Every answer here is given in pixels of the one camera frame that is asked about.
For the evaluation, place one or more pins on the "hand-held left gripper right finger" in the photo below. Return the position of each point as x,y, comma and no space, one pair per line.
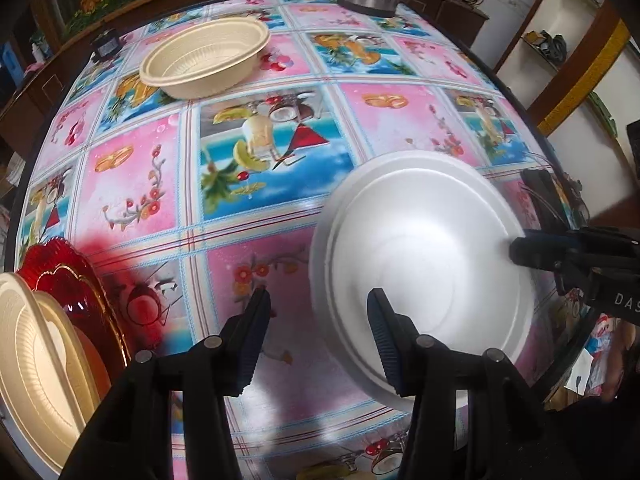
387,347

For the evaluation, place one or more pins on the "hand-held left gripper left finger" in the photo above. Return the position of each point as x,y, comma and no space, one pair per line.
251,347

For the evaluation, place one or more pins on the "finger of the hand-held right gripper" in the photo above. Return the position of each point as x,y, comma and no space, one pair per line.
540,252
580,280

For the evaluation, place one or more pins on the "white foam bowl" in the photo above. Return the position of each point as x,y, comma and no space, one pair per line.
322,280

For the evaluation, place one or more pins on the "small red glass plate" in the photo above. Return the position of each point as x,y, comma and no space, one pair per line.
85,305

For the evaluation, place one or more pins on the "beige plastic plate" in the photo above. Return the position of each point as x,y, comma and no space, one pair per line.
35,360

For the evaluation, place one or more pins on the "large red glass plate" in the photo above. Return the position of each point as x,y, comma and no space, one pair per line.
45,260

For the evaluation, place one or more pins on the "beige plastic bowl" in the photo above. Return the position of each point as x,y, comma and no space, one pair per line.
200,60

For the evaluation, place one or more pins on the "black phone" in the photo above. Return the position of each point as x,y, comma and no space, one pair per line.
547,195

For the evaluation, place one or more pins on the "printed floral tablecloth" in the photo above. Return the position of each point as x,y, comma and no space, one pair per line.
200,200

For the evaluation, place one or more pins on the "wooden sideboard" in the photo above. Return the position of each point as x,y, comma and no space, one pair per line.
445,15

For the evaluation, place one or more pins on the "small black charger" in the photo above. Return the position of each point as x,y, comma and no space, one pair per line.
106,44

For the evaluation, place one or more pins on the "yellow edged wall shelf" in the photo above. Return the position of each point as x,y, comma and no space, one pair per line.
565,60

